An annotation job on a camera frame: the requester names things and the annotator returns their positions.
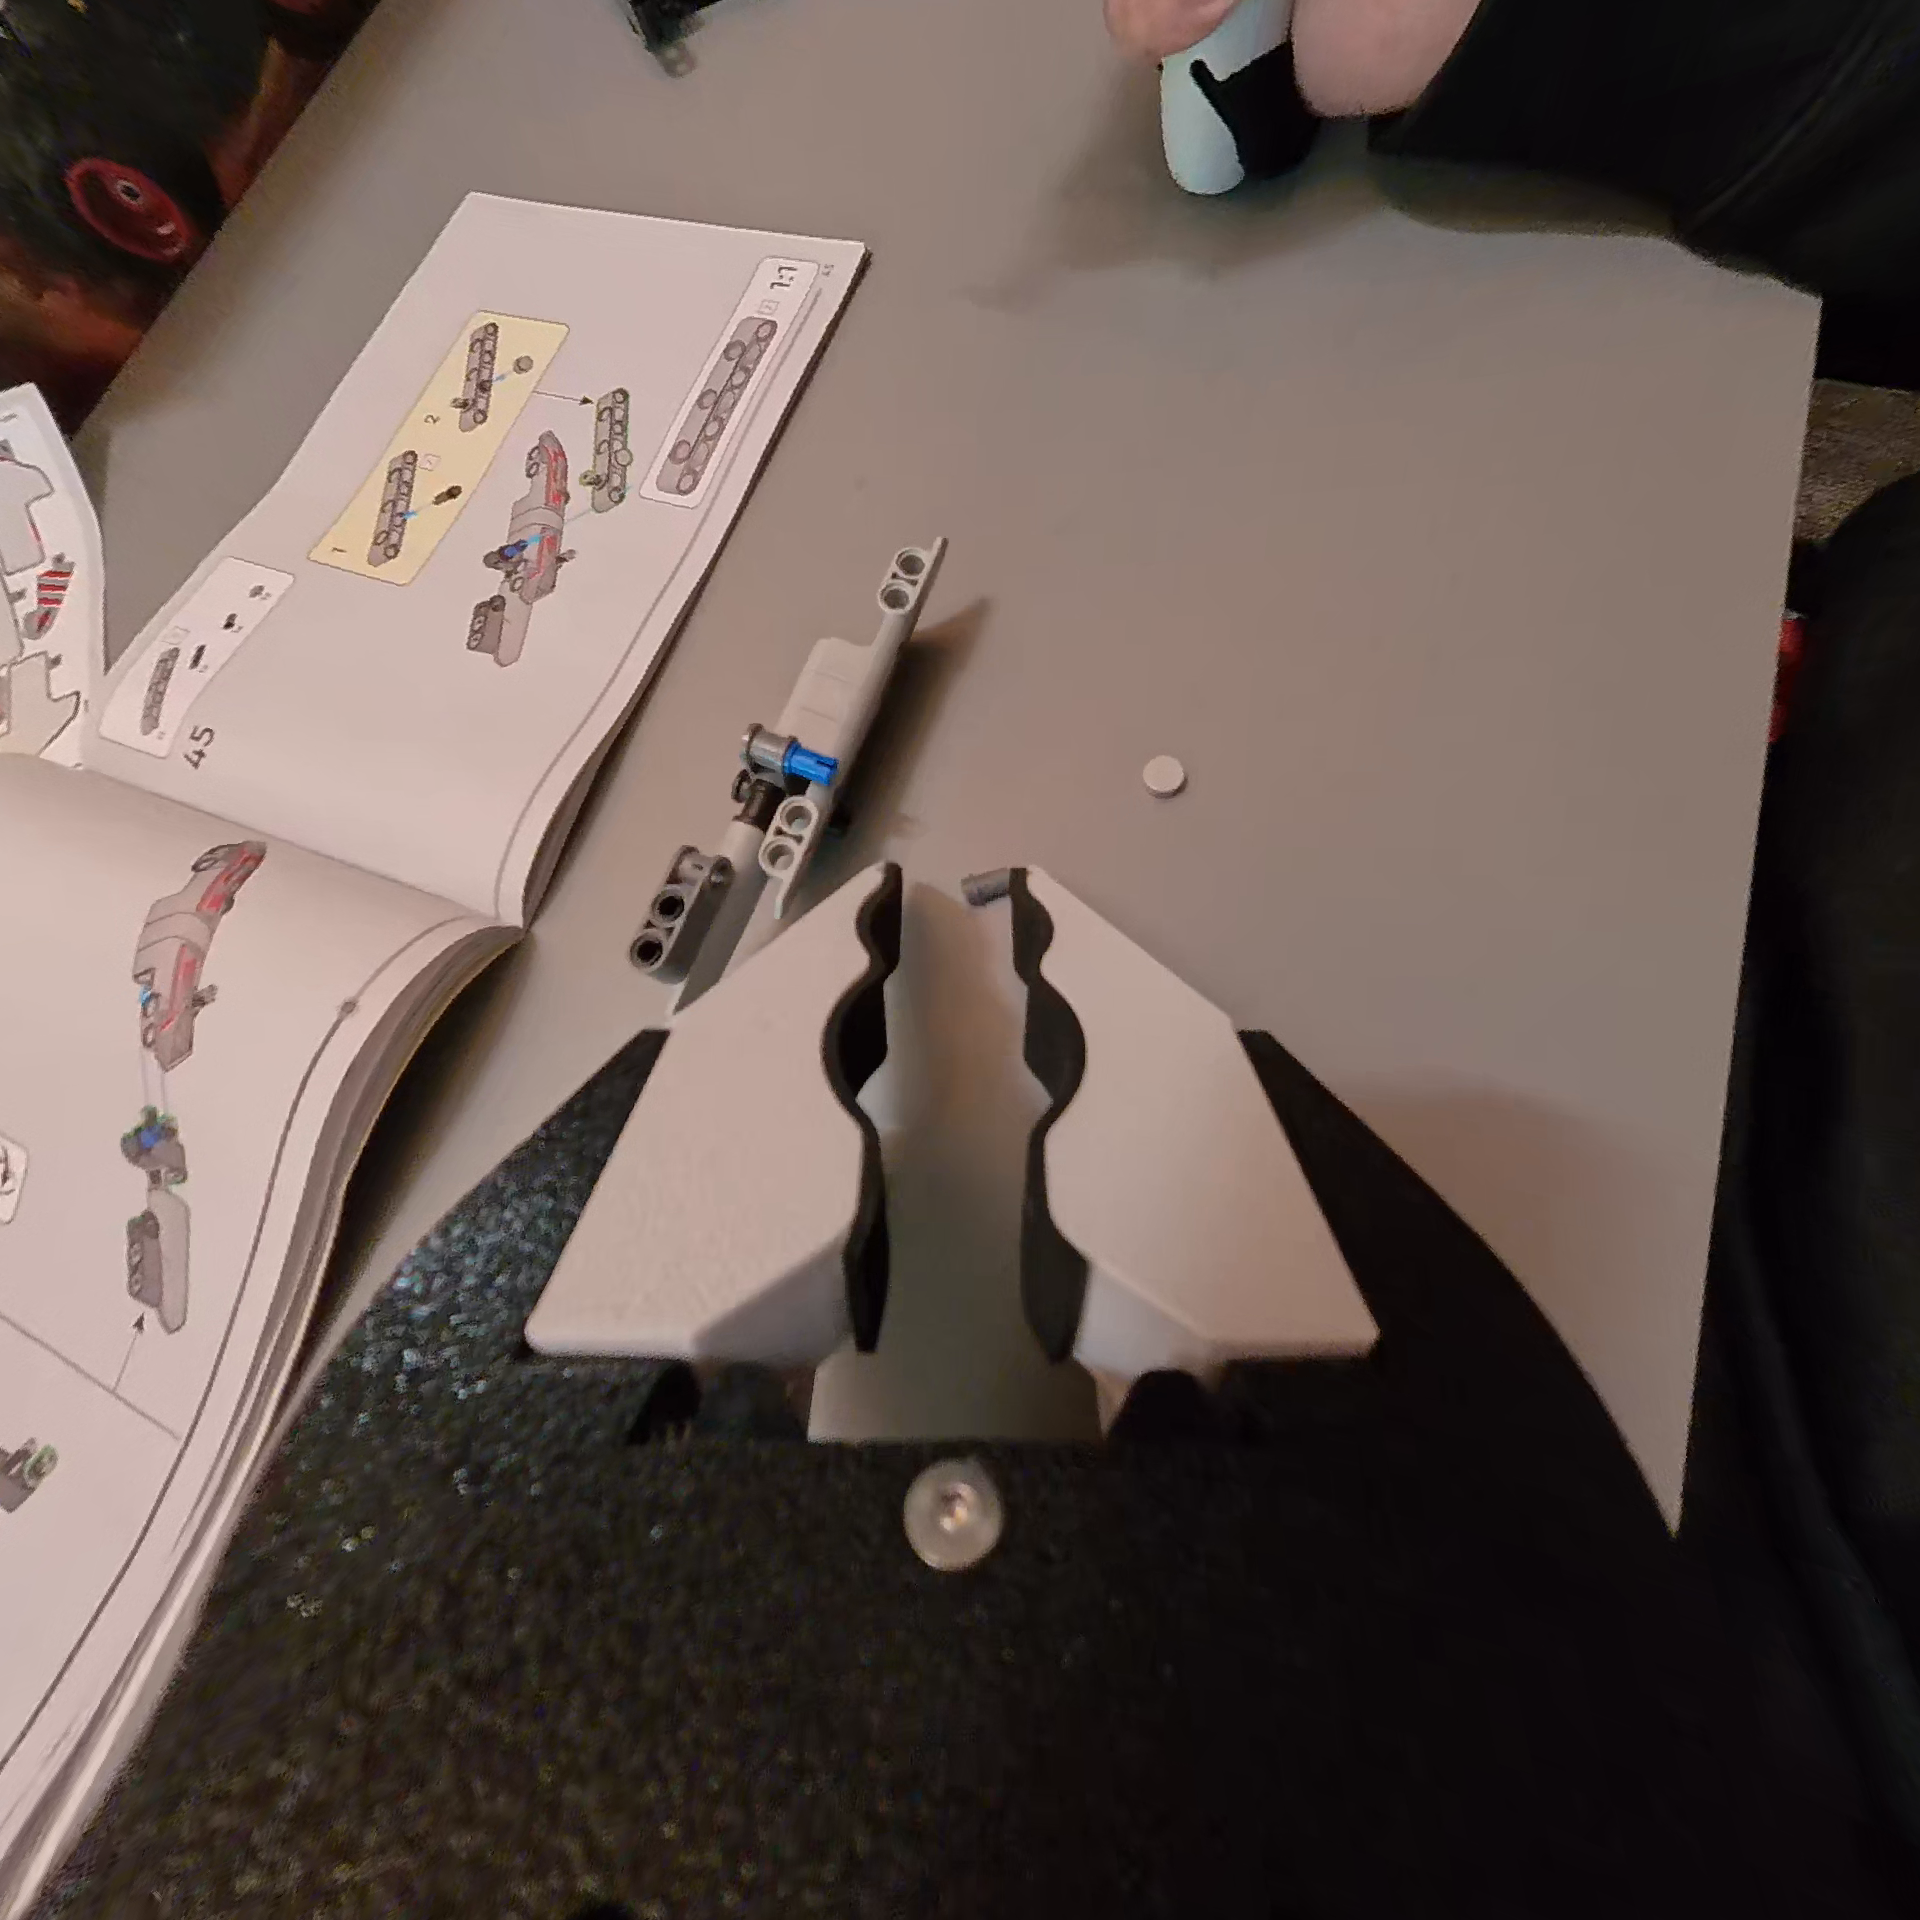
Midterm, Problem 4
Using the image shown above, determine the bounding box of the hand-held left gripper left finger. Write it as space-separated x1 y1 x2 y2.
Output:
521 862 912 1373

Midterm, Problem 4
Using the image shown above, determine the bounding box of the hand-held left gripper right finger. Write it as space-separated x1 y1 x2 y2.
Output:
1005 865 1382 1386

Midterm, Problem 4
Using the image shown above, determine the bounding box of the small grey brick assembly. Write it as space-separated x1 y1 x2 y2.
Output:
626 537 950 985

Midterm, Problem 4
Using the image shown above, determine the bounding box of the person's right forearm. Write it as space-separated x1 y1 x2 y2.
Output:
1366 0 1920 393

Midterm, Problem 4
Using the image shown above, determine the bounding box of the person's right hand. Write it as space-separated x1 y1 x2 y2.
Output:
1106 0 1459 120

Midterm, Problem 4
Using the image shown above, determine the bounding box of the partly built brick model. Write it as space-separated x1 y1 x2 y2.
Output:
626 0 735 78

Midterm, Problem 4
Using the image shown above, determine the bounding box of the open instruction booklet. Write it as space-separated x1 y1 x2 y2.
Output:
0 192 873 1913

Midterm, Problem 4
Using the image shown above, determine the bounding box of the person's black clothing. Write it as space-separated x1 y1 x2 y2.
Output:
1680 376 1920 1920

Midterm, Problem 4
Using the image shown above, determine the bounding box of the printed sticker sheet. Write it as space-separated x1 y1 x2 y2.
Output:
0 382 109 769

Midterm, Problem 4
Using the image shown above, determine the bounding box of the dark toy truck box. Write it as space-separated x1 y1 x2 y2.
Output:
0 0 376 437

